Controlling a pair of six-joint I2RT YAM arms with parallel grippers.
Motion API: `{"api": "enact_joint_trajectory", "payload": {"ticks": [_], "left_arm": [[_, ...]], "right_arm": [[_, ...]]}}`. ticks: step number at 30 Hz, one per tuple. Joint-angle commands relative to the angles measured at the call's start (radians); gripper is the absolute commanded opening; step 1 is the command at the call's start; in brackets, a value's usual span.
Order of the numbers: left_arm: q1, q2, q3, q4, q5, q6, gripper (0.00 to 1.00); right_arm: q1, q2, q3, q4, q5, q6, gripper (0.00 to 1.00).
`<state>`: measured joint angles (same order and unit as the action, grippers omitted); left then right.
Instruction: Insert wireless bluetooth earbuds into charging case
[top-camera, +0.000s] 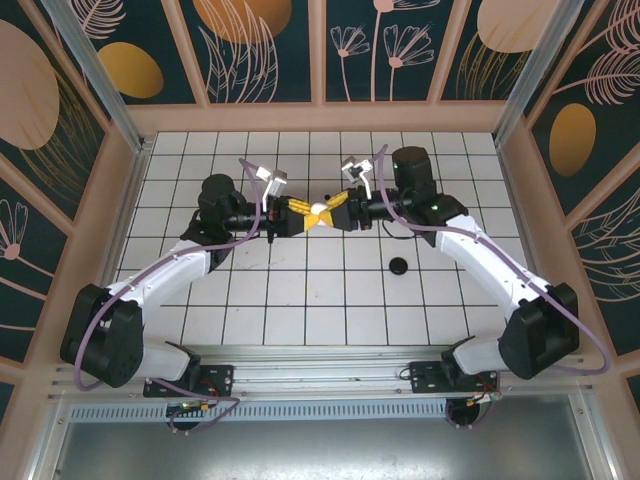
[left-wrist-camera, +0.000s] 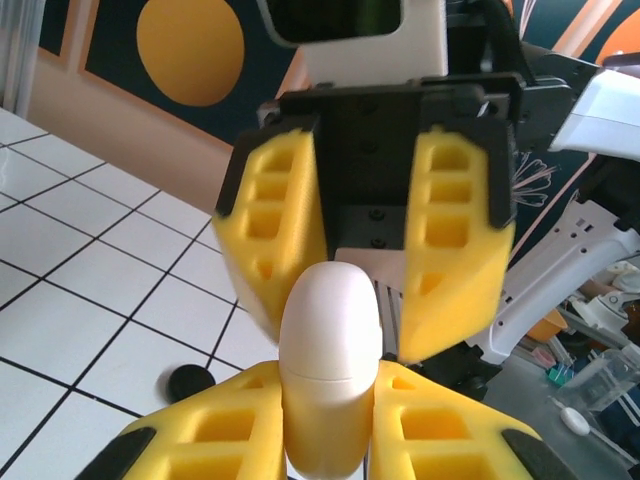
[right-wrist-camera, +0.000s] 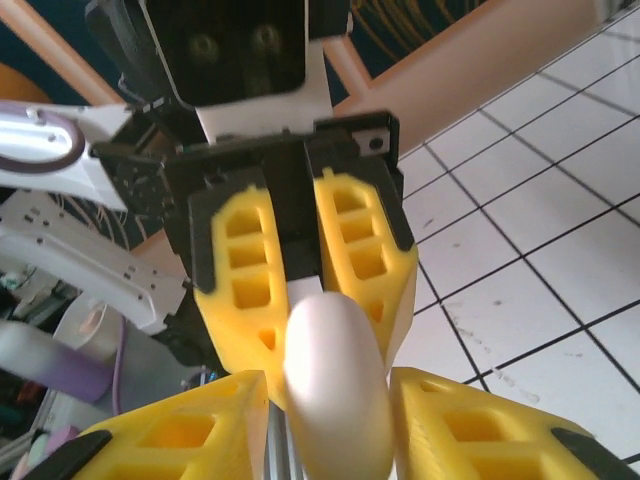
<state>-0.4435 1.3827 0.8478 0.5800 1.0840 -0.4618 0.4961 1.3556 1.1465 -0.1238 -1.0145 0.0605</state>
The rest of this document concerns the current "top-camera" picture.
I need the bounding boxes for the steel sheet panel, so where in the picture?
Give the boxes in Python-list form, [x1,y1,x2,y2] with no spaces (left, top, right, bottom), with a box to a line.
[29,394,616,480]

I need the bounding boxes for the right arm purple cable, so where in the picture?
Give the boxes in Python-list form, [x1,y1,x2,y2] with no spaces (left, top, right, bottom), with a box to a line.
[370,143,612,376]

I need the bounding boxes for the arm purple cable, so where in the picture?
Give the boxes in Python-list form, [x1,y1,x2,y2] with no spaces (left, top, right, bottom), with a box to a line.
[370,143,612,376]
[73,157,274,435]

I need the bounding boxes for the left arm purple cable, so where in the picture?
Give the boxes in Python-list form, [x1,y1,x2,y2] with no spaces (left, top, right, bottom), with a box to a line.
[73,157,274,435]

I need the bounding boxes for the thin black cable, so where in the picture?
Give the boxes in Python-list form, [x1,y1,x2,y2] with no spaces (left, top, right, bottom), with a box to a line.
[380,219,417,242]

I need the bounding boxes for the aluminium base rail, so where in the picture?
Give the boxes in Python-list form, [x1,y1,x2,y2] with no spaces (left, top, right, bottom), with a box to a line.
[49,344,596,401]

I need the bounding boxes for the aluminium frame post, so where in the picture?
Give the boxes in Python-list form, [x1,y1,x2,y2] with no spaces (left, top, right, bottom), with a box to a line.
[42,0,149,154]
[492,0,586,147]

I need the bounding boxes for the slotted grey cable duct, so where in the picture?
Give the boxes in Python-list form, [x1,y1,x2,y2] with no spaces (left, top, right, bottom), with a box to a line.
[67,399,451,422]

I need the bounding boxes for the left base wire bundle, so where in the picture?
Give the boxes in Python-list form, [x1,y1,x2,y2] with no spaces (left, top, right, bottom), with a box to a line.
[172,378,224,417]

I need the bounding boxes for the base wire bundle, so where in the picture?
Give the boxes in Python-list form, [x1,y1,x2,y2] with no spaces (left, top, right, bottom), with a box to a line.
[172,378,224,417]
[467,372,503,407]

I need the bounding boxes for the right base wire bundle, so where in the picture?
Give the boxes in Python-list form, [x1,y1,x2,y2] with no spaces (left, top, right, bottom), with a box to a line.
[467,372,503,407]

